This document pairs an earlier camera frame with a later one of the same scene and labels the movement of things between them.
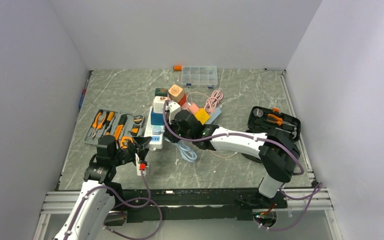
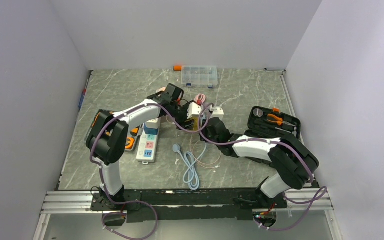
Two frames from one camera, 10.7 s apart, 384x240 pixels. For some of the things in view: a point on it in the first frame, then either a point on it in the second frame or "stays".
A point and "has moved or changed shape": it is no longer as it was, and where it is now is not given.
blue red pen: (83, 94) stays
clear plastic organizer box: (201, 75) stays
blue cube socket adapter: (157, 119) → (151, 131)
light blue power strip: (213, 115) has moved or changed shape
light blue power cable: (187, 152) has moved or changed shape
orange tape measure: (124, 142) stays
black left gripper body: (123, 156) → (180, 113)
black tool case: (261, 119) stays
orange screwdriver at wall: (177, 68) stays
